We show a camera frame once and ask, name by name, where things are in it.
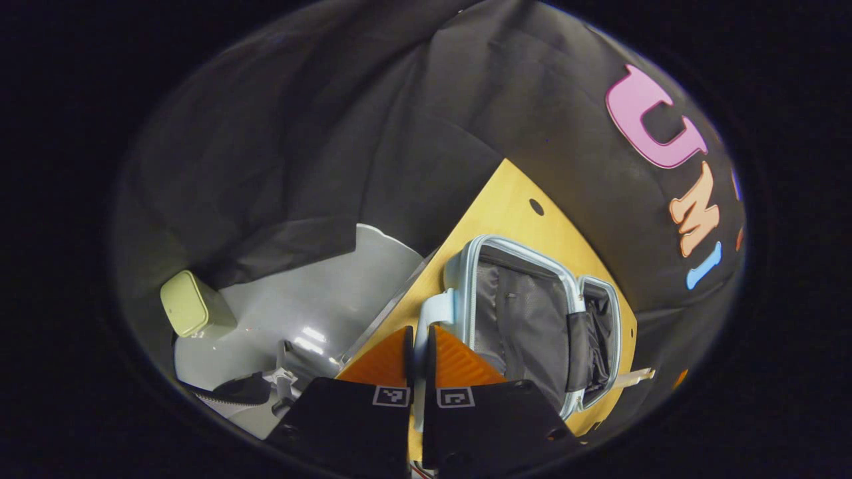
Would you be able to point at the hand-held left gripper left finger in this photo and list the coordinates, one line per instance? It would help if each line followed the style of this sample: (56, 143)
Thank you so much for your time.
(409, 359)

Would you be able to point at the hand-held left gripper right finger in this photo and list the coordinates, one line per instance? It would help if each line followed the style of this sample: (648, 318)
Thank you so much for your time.
(430, 359)

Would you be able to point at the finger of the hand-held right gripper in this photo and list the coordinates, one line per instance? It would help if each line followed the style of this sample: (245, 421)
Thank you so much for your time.
(680, 379)

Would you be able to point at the white squeeze tube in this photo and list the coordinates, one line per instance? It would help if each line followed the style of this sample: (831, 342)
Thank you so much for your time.
(632, 378)

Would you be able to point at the light blue suitcase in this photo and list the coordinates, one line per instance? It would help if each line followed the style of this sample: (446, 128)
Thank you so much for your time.
(519, 319)

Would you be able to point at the grey metal table leg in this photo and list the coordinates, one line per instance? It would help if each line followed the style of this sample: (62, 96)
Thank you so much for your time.
(309, 362)

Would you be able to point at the person's dark shoe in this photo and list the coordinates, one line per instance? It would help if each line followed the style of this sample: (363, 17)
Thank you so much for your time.
(243, 391)

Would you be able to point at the pale green box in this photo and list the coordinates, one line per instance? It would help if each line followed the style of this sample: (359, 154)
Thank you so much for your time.
(190, 306)

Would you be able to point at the black backdrop cloth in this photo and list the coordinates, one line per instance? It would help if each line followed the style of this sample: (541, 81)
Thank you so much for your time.
(333, 133)

